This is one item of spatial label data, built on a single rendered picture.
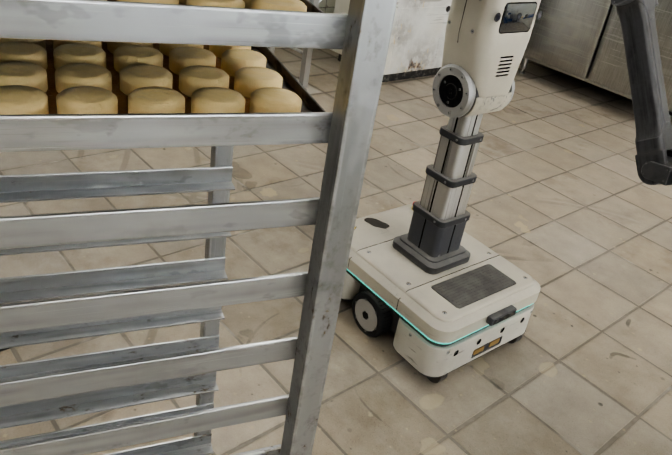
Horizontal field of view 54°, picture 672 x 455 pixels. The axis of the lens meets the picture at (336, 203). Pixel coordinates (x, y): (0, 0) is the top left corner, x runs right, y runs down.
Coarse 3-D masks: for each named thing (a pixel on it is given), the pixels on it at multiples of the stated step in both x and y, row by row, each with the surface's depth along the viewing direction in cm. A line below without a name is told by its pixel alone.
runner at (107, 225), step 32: (0, 224) 54; (32, 224) 55; (64, 224) 56; (96, 224) 57; (128, 224) 58; (160, 224) 59; (192, 224) 60; (224, 224) 62; (256, 224) 63; (288, 224) 64
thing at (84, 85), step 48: (0, 48) 63; (48, 48) 71; (96, 48) 67; (144, 48) 70; (192, 48) 72; (240, 48) 76; (0, 96) 54; (48, 96) 60; (96, 96) 56; (144, 96) 58; (192, 96) 60; (240, 96) 62; (288, 96) 63
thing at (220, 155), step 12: (216, 156) 105; (228, 156) 106; (216, 192) 108; (228, 192) 109; (216, 240) 113; (216, 252) 115; (204, 324) 122; (216, 324) 123; (204, 336) 123; (204, 396) 131; (204, 432) 137
